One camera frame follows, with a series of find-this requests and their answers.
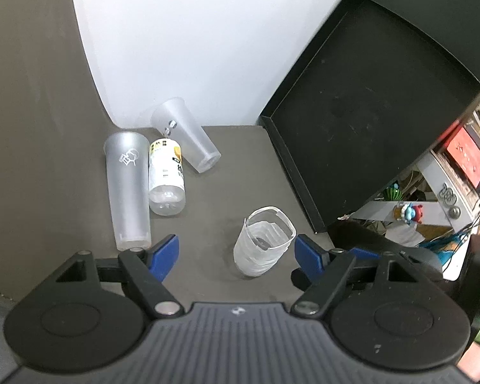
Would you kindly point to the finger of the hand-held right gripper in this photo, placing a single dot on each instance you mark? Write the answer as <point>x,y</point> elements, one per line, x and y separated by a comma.
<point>364,240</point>

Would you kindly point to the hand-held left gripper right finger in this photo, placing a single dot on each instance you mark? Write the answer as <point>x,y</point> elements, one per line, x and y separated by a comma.
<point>308,256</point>

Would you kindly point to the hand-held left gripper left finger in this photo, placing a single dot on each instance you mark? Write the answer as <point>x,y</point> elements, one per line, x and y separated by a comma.
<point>166,254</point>

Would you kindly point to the ribbed translucent plastic cup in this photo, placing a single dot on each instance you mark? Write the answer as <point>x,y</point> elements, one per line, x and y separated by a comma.
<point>260,250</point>

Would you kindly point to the tall frosted cup with logo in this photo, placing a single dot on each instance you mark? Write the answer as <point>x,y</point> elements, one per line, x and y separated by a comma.
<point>128,192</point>

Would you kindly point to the frosted plastic cup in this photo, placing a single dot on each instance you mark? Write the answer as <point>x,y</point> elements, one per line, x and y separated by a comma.
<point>186,134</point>

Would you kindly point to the person's right hand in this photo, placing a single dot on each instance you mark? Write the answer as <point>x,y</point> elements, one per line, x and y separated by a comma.
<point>476,364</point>

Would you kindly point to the small colourful toy figure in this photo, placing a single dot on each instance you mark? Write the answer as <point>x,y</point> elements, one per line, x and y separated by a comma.
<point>410,212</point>

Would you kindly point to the green striped toy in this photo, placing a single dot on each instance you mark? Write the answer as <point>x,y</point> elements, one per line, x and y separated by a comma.
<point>392,192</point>

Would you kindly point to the clear bottle with yellow label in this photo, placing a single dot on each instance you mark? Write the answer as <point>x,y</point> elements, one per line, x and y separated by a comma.
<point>166,180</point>

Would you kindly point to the white appliance with knobs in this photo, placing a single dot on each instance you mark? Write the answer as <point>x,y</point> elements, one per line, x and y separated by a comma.
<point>444,192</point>

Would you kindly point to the red box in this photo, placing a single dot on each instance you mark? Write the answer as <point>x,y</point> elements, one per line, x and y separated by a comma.
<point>466,154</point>

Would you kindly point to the black tray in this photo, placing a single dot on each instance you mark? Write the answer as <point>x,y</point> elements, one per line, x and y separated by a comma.
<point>364,108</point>

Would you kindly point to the white backdrop board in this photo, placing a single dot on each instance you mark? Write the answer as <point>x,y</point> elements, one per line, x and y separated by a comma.
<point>208,44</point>

